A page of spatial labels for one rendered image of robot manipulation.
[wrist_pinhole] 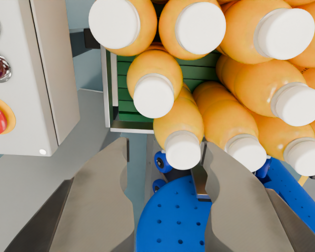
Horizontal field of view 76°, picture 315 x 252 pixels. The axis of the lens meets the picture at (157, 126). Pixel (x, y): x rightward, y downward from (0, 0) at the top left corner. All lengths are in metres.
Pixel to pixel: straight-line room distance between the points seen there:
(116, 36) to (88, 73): 1.21
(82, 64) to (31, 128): 1.16
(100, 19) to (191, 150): 0.15
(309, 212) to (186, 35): 0.94
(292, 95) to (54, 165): 0.68
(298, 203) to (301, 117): 0.83
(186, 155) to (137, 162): 1.42
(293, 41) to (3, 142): 0.30
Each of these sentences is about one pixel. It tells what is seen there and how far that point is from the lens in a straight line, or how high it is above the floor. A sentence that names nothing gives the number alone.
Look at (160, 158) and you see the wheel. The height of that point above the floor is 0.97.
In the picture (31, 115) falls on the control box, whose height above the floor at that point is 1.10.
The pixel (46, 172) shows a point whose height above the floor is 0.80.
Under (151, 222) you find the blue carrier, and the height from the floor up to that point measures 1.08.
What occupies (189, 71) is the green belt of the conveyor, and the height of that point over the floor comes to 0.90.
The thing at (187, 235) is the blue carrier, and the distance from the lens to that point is 0.34.
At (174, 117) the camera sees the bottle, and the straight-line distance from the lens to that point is 0.25.
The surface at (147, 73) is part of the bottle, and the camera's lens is 0.22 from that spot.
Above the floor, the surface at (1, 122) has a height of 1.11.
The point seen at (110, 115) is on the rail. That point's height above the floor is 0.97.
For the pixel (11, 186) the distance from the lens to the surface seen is 0.71.
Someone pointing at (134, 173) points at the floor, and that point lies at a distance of 1.71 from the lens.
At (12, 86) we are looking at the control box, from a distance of 0.24.
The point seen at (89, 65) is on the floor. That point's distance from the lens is 1.38.
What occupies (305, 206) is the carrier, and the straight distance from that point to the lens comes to 1.06.
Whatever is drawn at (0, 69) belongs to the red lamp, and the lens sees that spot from 0.23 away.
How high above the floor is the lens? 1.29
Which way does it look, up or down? 62 degrees down
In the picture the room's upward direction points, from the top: 179 degrees counter-clockwise
